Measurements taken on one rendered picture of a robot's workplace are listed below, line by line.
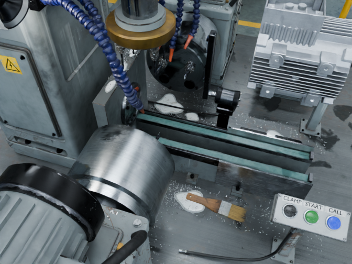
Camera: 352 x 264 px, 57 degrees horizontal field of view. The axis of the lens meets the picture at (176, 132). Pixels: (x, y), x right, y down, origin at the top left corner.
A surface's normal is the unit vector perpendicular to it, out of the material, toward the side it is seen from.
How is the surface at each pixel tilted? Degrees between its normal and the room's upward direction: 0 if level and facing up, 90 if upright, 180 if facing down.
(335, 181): 0
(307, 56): 1
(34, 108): 90
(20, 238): 22
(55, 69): 90
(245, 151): 90
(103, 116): 90
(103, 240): 0
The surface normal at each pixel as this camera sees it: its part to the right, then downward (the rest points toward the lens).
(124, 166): 0.29, -0.56
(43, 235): 0.63, -0.35
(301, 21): -0.29, 0.72
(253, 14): 0.02, -0.66
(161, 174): 0.85, -0.11
